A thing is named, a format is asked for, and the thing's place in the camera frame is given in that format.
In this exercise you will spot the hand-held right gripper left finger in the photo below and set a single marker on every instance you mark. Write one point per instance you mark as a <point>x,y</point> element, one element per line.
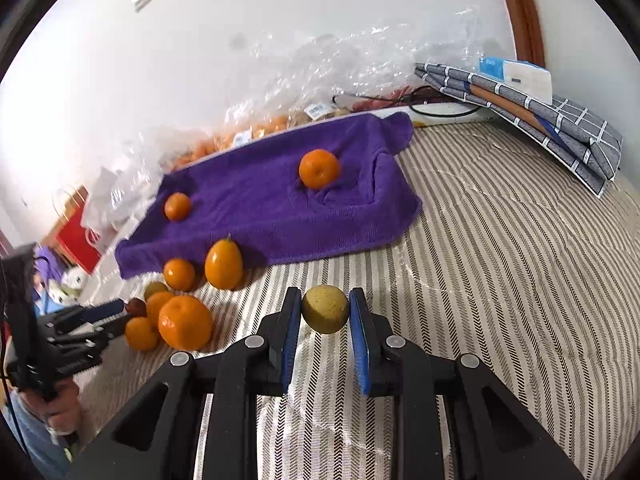
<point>290,345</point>

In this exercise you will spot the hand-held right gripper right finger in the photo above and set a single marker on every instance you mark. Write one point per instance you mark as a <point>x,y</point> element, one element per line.
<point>358,345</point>

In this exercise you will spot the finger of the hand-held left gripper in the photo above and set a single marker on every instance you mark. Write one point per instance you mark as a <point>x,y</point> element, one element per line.
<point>102,334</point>
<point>102,309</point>

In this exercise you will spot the small dark red fruit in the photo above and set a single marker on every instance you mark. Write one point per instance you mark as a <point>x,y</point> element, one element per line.
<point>136,306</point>

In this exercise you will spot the yellow-green round fruit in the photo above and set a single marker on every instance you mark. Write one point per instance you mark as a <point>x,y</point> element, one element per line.
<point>325,309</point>
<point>154,289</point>

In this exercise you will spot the person's left hand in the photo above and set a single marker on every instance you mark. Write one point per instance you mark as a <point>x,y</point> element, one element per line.
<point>62,412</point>

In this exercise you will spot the white plush toy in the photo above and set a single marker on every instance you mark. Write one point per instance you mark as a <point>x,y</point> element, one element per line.
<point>72,285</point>

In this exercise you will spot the small orange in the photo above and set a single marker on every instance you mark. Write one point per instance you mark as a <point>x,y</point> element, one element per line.
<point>179,274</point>
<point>177,206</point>
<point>156,304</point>
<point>141,334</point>

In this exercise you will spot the red paper bag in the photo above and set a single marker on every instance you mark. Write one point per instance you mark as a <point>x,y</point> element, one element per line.
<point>77,242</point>

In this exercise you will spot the large orange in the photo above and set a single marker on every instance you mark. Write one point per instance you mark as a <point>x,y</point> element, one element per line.
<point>185,323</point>

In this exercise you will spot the white plastic bag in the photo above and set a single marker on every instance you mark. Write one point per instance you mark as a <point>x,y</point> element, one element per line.
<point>107,205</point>

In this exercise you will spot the oval orange fruit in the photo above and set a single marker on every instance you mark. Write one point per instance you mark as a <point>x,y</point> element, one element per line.
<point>223,264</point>

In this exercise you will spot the person's blue jeans leg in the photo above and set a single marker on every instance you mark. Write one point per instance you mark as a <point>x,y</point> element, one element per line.
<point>25,440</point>

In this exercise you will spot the purple towel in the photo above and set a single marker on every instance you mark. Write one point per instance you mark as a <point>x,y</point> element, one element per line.
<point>280,210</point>

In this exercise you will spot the striped bed cover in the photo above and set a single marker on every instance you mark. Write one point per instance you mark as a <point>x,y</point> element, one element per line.
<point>500,285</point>

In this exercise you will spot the clear plastic bag of oranges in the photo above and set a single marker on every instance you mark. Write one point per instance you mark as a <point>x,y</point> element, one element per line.
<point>165,155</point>

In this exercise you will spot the medium orange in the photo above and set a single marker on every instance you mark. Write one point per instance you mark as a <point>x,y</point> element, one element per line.
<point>319,168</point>

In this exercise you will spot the large clear plastic bag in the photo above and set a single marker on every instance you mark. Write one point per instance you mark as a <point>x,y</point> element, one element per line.
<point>350,60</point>

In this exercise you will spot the folded grey checked quilt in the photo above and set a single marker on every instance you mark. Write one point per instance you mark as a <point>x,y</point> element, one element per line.
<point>565,130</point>

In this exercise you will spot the blue and white tissue pack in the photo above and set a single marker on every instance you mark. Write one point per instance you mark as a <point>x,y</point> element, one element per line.
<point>520,77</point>

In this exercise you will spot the brown wooden door frame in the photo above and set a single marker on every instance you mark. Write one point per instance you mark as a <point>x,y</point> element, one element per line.
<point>522,10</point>

